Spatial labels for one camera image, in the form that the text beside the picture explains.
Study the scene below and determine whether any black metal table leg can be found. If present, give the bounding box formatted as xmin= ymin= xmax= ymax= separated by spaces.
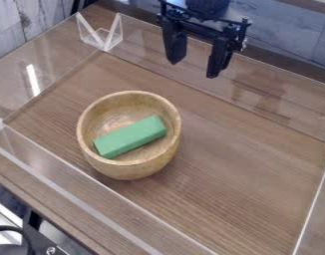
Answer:
xmin=23 ymin=208 xmax=70 ymax=255

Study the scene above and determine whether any clear acrylic corner bracket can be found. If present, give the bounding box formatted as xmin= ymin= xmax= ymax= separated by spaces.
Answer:
xmin=77 ymin=12 xmax=124 ymax=52

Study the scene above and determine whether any green rectangular stick block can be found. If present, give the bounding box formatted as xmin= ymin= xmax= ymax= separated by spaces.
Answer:
xmin=94 ymin=115 xmax=166 ymax=159

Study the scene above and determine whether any round wooden bowl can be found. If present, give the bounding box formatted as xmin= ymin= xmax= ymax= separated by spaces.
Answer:
xmin=77 ymin=91 xmax=181 ymax=180

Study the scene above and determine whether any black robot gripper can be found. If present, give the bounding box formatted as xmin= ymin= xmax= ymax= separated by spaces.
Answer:
xmin=160 ymin=0 xmax=252 ymax=79

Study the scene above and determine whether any black cable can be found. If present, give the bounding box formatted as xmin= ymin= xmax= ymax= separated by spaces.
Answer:
xmin=0 ymin=225 xmax=34 ymax=255

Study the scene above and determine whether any clear acrylic enclosure wall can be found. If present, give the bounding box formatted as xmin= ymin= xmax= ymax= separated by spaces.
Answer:
xmin=0 ymin=15 xmax=325 ymax=255

